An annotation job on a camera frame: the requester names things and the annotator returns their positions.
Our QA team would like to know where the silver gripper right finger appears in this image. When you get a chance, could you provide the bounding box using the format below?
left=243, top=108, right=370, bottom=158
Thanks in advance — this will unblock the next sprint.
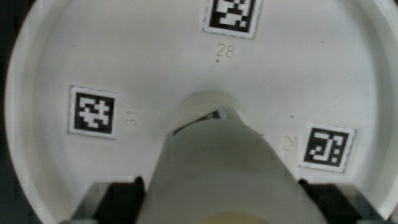
left=298, top=179, right=390, bottom=224

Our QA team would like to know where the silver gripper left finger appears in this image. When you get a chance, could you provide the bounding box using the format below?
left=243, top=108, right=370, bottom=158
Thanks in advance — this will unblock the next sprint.
left=58, top=176, right=145, bottom=224

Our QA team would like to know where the white cylindrical table leg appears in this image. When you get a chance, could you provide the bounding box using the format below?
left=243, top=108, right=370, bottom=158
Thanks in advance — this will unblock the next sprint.
left=136, top=105, right=326, bottom=224

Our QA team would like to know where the white round table top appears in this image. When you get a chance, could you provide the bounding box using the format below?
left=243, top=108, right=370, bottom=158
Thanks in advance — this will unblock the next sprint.
left=3, top=0, right=398, bottom=224

